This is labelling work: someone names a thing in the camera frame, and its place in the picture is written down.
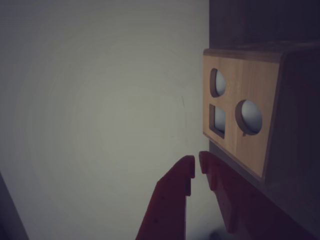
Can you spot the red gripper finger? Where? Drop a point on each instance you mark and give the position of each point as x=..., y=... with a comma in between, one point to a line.
x=240, y=207
x=170, y=200

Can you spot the wooden shape sorter box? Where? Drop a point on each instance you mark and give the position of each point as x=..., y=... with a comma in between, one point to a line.
x=250, y=82

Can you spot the brown table mat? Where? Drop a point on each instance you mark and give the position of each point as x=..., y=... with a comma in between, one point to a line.
x=250, y=20

